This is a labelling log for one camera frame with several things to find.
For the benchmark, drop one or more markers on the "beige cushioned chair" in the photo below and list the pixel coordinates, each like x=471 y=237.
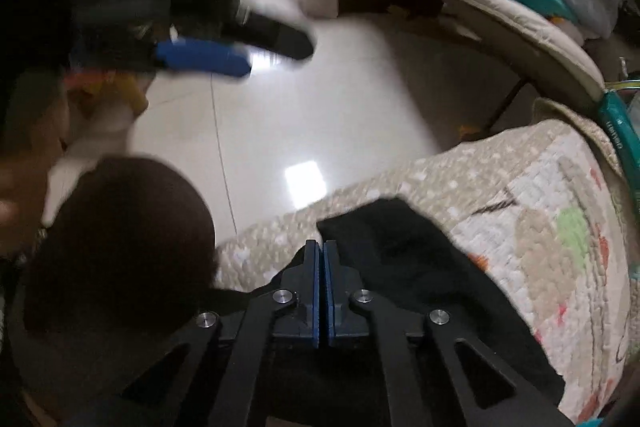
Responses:
x=505 y=17

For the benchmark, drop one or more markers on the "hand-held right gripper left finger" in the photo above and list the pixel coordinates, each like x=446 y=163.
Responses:
x=313 y=292

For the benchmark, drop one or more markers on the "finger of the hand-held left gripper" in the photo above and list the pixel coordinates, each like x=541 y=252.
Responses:
x=205 y=58
x=280 y=37

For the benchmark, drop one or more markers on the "black pants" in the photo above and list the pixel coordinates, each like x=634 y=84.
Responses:
x=400 y=247

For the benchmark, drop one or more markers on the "brown round stool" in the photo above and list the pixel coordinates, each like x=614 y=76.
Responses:
x=125 y=237

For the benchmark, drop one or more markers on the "teal paper ream packet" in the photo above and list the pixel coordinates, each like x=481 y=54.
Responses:
x=616 y=127

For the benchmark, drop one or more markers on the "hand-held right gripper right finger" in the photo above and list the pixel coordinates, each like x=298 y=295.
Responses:
x=331 y=292

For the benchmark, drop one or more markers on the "patterned quilted bed cover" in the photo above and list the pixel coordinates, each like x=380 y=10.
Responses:
x=540 y=227

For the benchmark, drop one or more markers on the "yellow cloth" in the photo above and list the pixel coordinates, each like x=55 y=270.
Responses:
x=112 y=89

